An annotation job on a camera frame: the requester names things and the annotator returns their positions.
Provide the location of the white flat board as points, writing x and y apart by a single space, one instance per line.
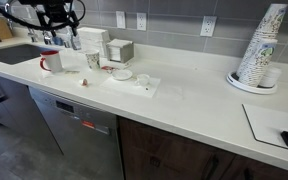
267 123

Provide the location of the wooden cutting board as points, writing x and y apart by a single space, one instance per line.
2 28

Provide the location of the small white cup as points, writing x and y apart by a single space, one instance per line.
143 80

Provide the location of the white round tray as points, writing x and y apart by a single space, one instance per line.
237 85

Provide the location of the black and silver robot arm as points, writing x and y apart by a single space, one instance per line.
40 1

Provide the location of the undermount sink basin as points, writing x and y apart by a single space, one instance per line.
14 54

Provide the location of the white wall outlet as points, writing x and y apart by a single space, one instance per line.
208 26
141 21

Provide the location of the metal sink faucet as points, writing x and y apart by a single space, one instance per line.
32 35

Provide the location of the tall stack of paper cups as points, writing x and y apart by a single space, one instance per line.
270 23

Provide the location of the white paper napkin mat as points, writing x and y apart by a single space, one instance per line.
124 87

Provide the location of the short stack of paper cups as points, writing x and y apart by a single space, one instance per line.
257 63

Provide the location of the red packet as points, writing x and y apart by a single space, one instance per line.
108 68

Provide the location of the white wall light switch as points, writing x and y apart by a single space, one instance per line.
120 20

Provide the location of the white saucer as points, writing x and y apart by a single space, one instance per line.
122 74

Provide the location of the thin sugar stick packet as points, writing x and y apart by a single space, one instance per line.
72 71

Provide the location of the metal napkin dispenser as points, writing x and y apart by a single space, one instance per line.
122 51

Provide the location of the patterned paper cup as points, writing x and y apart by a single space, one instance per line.
92 60

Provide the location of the blue sponge cloth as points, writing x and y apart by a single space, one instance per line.
57 41

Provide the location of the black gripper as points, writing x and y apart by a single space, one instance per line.
55 11

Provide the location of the crumpled white wrapper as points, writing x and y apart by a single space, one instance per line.
83 82

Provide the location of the stainless steel dishwasher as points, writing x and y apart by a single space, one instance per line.
84 140

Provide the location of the white paper towel stack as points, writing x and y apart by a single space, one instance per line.
94 38

